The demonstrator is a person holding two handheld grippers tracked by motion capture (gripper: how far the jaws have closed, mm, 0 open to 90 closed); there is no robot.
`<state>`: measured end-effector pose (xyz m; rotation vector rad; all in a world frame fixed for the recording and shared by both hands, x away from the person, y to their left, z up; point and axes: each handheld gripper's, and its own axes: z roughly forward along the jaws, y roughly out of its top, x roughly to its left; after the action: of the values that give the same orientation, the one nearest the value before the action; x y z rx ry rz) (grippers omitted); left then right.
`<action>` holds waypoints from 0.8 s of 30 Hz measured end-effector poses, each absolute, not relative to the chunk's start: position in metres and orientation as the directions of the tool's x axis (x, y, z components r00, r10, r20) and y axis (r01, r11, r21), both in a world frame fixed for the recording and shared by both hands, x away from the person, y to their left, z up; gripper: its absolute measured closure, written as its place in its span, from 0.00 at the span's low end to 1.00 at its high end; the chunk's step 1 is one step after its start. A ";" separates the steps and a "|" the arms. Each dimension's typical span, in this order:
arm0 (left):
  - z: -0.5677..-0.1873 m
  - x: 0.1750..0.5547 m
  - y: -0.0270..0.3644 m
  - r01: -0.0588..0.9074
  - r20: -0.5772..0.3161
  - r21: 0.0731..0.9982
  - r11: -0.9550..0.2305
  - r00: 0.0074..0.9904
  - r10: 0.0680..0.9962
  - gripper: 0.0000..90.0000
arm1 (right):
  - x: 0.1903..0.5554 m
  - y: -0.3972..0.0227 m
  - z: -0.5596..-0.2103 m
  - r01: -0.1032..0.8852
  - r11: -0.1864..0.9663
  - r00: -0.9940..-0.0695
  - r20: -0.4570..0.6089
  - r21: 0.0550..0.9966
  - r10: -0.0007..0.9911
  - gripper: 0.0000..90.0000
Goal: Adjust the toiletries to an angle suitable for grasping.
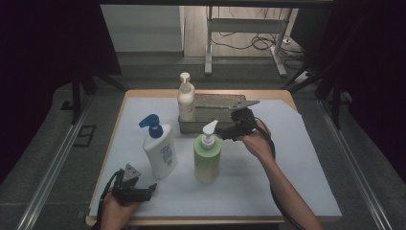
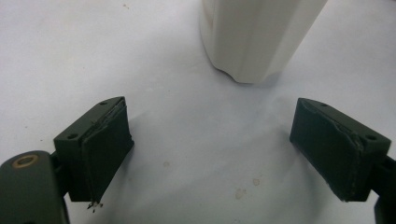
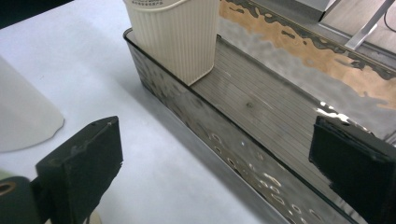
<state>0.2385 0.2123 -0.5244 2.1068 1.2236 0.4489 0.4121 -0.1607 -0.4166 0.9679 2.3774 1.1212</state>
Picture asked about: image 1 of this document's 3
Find white bottle with blue pump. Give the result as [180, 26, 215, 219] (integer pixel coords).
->
[138, 113, 179, 180]

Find white metal stand frame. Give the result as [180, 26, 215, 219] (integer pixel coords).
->
[204, 5, 288, 78]

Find black metal stand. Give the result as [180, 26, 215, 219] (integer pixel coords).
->
[70, 61, 127, 127]
[281, 60, 352, 130]

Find aluminium rail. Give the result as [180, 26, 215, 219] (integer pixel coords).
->
[15, 95, 94, 230]
[317, 99, 395, 230]

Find white panel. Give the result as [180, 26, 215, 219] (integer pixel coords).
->
[100, 4, 186, 54]

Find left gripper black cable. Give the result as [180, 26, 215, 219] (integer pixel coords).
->
[95, 169, 124, 230]

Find black floor cables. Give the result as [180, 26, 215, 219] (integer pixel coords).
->
[210, 7, 309, 62]

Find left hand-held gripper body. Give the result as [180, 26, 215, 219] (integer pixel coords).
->
[110, 163, 148, 206]

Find person's left hand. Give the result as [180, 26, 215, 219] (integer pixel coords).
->
[101, 193, 142, 230]

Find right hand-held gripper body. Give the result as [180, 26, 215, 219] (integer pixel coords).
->
[228, 100, 261, 137]

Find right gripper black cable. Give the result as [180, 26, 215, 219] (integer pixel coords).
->
[253, 116, 305, 230]

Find dark curtain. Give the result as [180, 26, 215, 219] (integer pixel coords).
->
[0, 0, 123, 185]
[319, 0, 406, 184]

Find cream pump bottle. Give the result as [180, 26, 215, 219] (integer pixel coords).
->
[177, 72, 196, 123]

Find metal mesh basket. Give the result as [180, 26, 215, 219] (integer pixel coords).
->
[177, 93, 249, 135]

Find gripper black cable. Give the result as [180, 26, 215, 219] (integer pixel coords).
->
[95, 169, 124, 230]
[253, 116, 305, 230]

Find wooden table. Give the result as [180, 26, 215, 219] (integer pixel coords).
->
[84, 88, 343, 227]

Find green pump bottle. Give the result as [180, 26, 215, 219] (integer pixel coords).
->
[193, 119, 223, 185]

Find pale table mat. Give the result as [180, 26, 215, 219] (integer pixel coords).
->
[88, 97, 343, 220]

